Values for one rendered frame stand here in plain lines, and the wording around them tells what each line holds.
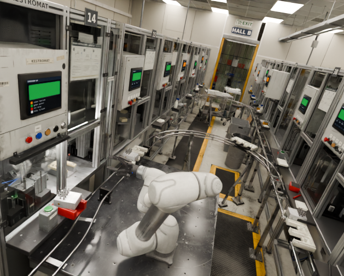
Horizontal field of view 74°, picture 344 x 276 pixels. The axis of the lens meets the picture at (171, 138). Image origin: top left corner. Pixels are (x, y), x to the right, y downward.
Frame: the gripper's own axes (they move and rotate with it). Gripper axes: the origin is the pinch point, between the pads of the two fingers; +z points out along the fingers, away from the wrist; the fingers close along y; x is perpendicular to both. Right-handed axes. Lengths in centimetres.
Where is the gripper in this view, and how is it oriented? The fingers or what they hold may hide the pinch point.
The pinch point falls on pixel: (111, 162)
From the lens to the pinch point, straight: 166.6
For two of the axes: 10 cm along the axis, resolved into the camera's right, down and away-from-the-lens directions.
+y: 1.9, -9.1, -3.8
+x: -2.5, 3.3, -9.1
